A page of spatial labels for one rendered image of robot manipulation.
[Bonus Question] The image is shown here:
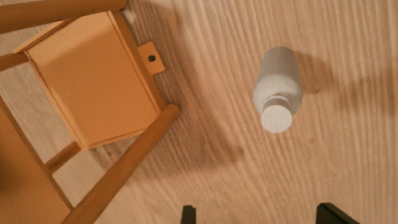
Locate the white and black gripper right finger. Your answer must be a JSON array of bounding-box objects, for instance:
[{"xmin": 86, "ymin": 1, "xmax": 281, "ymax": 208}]
[{"xmin": 315, "ymin": 202, "xmax": 361, "ymax": 224}]

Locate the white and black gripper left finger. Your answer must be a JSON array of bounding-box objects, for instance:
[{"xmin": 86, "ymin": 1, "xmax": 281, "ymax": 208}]
[{"xmin": 180, "ymin": 205, "xmax": 197, "ymax": 224}]

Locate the orange wooden shelving unit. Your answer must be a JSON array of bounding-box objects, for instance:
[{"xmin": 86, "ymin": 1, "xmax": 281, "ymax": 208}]
[{"xmin": 0, "ymin": 0, "xmax": 180, "ymax": 224}]

